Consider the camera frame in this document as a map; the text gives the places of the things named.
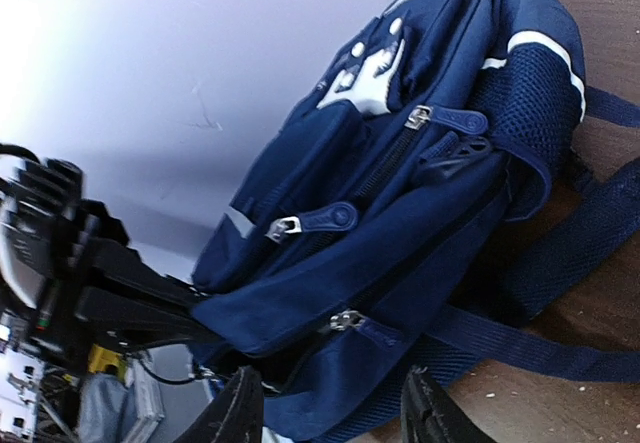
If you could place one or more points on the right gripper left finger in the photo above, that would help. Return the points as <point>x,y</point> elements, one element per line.
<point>236,415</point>

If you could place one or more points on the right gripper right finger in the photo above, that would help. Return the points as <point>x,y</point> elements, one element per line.
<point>429,414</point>

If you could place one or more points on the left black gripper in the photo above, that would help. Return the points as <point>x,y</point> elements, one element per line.
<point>70,292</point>

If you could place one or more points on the navy blue student backpack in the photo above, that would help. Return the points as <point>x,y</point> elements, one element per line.
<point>418,208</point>

